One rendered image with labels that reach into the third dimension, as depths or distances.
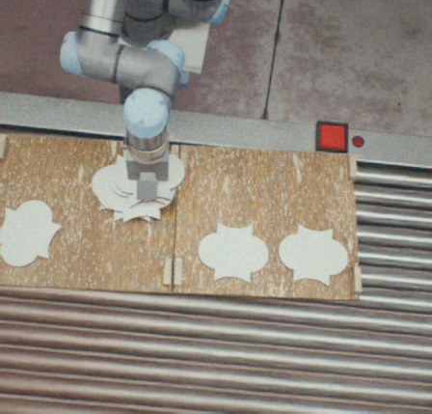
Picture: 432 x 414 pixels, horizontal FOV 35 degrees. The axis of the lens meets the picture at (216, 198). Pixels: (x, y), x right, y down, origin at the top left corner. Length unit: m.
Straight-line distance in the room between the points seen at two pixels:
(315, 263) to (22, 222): 0.65
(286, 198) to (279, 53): 1.36
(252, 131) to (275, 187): 0.16
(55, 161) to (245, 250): 0.48
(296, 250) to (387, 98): 1.44
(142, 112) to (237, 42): 1.70
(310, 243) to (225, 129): 0.35
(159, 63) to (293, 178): 0.49
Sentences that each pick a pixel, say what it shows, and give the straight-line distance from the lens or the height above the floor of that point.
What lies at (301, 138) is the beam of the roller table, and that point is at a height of 0.92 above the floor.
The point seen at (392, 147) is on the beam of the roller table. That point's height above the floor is 0.91.
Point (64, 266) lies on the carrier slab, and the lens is 1.50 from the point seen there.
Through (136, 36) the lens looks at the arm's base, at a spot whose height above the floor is 0.94.
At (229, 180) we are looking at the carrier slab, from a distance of 1.56.
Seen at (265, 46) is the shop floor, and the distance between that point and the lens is 2.86.
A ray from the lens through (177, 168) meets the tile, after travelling 1.47.
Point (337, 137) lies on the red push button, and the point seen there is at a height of 0.93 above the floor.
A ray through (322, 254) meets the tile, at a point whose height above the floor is 0.95.
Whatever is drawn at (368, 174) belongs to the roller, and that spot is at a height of 0.92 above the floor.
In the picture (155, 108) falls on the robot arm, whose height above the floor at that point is 1.33.
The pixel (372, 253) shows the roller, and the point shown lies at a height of 0.92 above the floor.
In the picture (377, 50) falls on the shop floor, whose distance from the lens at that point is 2.96.
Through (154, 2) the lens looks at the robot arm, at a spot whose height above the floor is 1.07.
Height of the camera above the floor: 2.38
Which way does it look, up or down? 69 degrees down
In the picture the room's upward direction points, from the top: 12 degrees clockwise
